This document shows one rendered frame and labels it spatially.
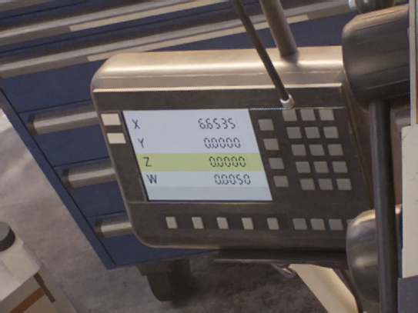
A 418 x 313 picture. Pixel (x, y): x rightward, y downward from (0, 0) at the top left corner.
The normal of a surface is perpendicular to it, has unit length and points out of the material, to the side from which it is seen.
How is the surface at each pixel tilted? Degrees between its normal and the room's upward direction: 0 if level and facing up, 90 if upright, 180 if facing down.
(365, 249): 29
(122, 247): 90
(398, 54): 41
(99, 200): 90
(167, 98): 71
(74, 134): 90
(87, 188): 90
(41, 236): 0
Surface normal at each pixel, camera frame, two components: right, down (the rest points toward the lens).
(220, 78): -0.43, -0.42
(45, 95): -0.11, 0.76
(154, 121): -0.40, 0.52
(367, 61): -0.31, 0.01
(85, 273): -0.36, -0.64
